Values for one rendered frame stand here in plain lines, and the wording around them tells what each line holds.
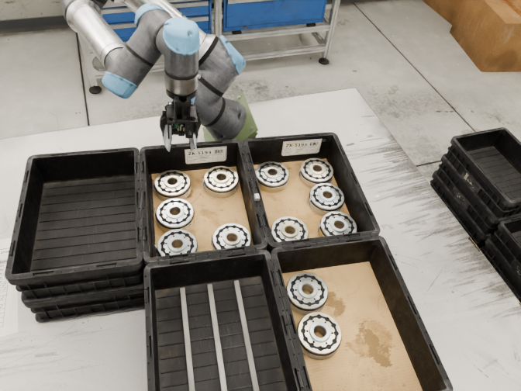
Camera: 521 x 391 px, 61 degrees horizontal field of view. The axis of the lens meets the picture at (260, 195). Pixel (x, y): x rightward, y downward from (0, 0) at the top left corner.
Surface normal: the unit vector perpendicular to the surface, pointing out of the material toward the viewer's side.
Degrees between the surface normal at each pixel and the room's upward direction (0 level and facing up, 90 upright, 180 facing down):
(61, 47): 0
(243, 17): 90
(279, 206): 0
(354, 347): 0
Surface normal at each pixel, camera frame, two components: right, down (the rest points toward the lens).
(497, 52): 0.11, 0.76
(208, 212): 0.07, -0.66
